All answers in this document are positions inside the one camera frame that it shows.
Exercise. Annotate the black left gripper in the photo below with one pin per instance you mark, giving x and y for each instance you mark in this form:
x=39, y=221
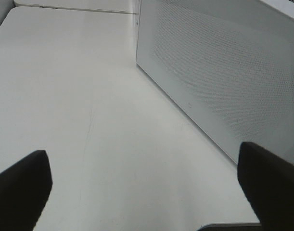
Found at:
x=267, y=182

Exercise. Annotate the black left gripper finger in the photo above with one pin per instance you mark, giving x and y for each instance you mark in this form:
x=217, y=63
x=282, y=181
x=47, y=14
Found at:
x=24, y=190

